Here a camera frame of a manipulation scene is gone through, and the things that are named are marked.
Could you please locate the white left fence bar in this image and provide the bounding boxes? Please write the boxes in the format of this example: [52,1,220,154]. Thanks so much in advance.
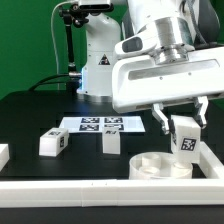
[0,144,9,171]

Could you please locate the white marker sheet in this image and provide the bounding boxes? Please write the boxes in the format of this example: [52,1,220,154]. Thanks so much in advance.
[59,116,145,133]

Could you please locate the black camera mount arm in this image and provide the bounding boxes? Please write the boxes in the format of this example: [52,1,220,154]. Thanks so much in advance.
[59,5,88,93]

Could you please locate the white round stool seat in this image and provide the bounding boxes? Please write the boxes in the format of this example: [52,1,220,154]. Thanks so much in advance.
[129,152,193,180]

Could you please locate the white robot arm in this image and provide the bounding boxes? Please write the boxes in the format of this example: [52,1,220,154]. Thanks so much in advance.
[78,0,224,132]

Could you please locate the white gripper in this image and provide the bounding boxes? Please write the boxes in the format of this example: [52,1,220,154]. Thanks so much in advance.
[112,47,224,135]

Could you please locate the white cable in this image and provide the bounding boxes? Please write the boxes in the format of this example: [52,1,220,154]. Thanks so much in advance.
[50,0,80,91]

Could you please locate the white front fence bar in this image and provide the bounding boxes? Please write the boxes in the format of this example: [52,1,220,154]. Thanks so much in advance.
[0,179,224,208]

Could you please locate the black cables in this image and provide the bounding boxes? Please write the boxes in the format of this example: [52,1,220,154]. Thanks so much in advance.
[27,73,82,92]

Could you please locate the white camera on mount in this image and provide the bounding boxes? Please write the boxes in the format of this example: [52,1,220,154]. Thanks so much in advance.
[78,0,113,12]

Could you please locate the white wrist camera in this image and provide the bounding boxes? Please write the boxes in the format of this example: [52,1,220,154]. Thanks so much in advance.
[113,35,157,60]

